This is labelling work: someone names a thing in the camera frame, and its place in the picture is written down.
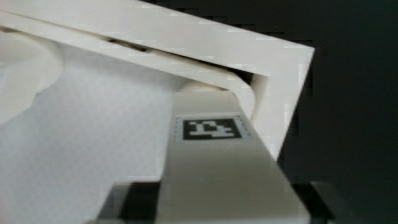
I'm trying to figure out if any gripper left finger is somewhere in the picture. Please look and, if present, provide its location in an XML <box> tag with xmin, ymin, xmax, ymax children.
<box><xmin>86</xmin><ymin>182</ymin><xmax>159</xmax><ymax>224</ymax></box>

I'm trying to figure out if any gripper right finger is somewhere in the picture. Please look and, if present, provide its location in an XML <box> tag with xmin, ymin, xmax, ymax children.
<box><xmin>293</xmin><ymin>182</ymin><xmax>355</xmax><ymax>224</ymax></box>

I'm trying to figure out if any white desk leg angled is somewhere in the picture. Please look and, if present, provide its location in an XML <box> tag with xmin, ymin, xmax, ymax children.
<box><xmin>154</xmin><ymin>82</ymin><xmax>310</xmax><ymax>224</ymax></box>

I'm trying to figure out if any white desk tabletop tray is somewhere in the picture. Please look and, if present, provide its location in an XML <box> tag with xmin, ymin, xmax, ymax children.
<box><xmin>0</xmin><ymin>9</ymin><xmax>262</xmax><ymax>224</ymax></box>

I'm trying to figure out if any white desk leg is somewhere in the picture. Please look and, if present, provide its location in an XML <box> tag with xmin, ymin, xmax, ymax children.
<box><xmin>0</xmin><ymin>30</ymin><xmax>63</xmax><ymax>125</ymax></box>

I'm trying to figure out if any white fixture wall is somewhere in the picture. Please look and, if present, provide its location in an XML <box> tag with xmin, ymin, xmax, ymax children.
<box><xmin>0</xmin><ymin>0</ymin><xmax>314</xmax><ymax>154</ymax></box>

